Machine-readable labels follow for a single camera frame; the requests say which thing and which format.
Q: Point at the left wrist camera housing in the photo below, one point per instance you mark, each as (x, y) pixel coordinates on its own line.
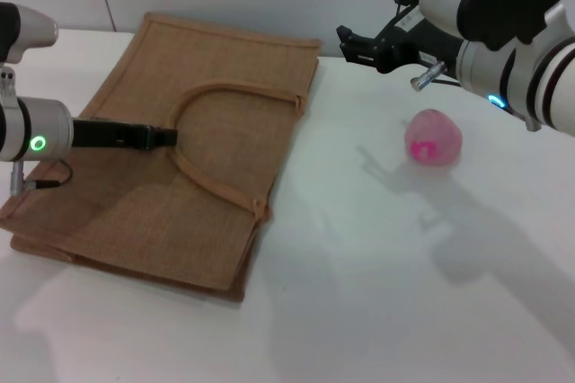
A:
(31, 30)

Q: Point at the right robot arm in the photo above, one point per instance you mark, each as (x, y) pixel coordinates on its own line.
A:
(539, 82)

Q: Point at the brown jute handbag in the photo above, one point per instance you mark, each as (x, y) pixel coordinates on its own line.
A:
(224, 167)

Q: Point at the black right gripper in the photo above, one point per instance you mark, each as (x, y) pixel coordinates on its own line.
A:
(400, 48)

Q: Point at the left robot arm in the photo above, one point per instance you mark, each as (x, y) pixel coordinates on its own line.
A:
(40, 129)

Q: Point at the pink peach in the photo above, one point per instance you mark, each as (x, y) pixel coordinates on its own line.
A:
(433, 138)

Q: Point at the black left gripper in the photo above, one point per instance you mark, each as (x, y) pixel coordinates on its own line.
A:
(108, 135)

